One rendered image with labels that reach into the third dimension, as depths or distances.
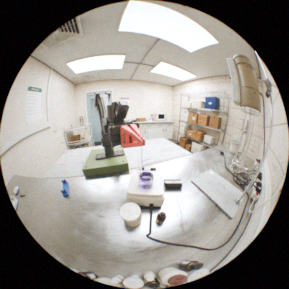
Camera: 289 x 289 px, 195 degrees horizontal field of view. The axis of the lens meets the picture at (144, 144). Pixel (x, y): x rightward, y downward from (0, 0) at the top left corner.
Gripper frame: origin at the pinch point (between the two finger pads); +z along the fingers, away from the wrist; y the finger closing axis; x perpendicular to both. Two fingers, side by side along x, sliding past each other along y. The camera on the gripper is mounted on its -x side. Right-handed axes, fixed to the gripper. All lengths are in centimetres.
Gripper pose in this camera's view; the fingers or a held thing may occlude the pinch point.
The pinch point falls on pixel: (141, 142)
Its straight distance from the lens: 20.7
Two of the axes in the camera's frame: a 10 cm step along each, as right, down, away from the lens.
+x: -0.2, 9.2, 4.0
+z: 6.4, 3.2, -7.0
